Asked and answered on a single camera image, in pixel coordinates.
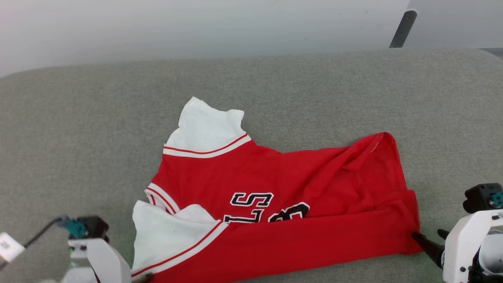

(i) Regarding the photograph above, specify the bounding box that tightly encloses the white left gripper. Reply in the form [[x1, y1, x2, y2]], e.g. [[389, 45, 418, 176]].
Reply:
[[63, 238, 154, 283]]

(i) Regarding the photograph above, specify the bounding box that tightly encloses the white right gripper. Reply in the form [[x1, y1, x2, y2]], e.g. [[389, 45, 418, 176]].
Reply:
[[412, 209, 503, 283]]

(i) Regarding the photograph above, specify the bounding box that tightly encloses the red and white jersey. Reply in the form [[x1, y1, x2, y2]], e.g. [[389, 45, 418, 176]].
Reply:
[[131, 97, 423, 283]]

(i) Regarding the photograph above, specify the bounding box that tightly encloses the grey fabric sofa seat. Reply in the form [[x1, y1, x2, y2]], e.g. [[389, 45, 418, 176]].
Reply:
[[0, 48, 503, 283]]

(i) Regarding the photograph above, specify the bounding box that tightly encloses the black rounded pole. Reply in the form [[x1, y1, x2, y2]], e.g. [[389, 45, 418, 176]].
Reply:
[[389, 10, 418, 48]]

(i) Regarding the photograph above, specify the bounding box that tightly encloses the teal left camera connector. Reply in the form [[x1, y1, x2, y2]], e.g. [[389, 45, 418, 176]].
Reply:
[[59, 216, 88, 239]]

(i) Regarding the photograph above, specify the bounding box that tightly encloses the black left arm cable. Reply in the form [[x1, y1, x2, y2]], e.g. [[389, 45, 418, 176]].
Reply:
[[0, 218, 63, 272]]

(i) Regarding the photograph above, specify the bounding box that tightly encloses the white cable label tag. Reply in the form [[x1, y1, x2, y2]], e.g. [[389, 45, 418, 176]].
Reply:
[[0, 233, 25, 263]]

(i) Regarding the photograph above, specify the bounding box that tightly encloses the white wall panel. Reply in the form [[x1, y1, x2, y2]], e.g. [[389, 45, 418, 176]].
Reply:
[[405, 0, 503, 50]]

